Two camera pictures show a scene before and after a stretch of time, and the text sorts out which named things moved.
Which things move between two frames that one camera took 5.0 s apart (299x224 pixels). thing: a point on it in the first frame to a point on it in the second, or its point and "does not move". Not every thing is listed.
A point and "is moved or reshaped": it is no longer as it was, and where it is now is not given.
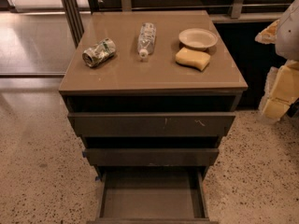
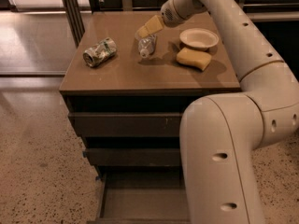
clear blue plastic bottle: (147, 40) is moved or reshaped
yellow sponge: (192, 58) does not move
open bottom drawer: (151, 196) does not move
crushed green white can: (99, 52) does not move
